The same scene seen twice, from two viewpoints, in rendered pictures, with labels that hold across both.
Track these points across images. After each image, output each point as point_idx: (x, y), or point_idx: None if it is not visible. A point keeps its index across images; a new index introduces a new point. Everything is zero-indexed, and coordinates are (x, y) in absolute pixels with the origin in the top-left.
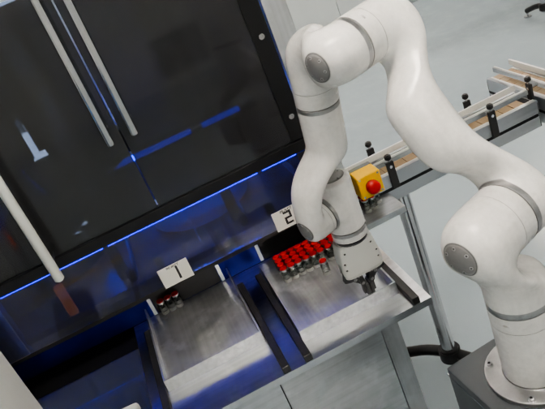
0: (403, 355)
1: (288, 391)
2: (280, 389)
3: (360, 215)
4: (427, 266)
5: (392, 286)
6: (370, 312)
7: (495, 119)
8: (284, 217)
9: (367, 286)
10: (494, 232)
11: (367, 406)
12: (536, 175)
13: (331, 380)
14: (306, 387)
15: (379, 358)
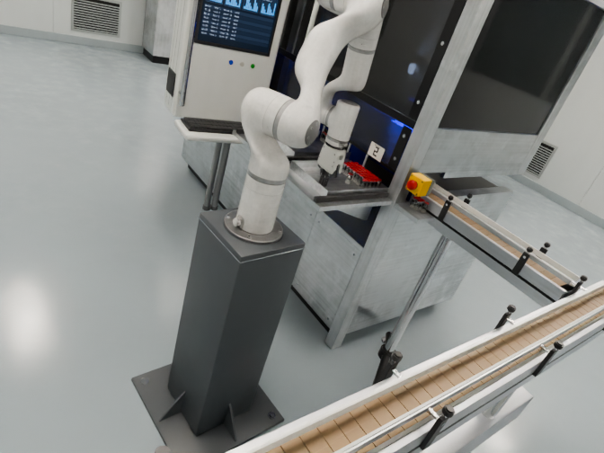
0: (352, 291)
1: (312, 231)
2: (312, 225)
3: (338, 133)
4: (418, 290)
5: (325, 191)
6: (309, 188)
7: (523, 261)
8: (374, 149)
9: (320, 177)
10: (253, 96)
11: (324, 288)
12: (299, 111)
13: (325, 253)
14: (317, 240)
15: (345, 275)
